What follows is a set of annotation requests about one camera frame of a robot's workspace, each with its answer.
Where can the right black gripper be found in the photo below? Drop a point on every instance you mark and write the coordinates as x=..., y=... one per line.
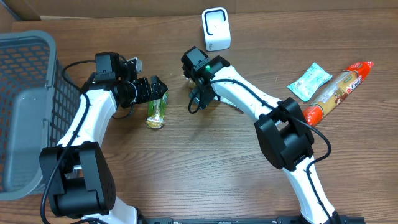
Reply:
x=206, y=97

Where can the white barcode scanner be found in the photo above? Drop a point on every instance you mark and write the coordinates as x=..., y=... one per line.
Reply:
x=216, y=29

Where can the cardboard box edge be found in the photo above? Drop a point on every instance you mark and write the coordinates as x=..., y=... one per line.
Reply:
x=35, y=9

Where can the orange noodle packet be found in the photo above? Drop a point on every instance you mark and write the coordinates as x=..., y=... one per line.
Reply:
x=336, y=92

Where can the green tea drink pouch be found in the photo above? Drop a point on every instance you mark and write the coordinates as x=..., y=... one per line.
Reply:
x=156, y=112

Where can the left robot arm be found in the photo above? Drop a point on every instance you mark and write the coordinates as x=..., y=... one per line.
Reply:
x=78, y=182

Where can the grey plastic basket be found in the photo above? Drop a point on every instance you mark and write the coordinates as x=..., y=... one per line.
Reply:
x=37, y=108

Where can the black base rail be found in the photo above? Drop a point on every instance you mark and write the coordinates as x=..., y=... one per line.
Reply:
x=278, y=220

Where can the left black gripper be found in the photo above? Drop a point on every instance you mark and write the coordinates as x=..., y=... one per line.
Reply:
x=148, y=90

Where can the white tube gold cap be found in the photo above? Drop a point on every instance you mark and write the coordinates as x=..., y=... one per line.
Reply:
x=193, y=108

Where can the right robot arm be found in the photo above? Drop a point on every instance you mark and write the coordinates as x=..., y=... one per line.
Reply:
x=284, y=136

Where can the teal snack packet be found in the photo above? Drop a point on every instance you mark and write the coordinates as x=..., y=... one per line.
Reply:
x=306, y=86

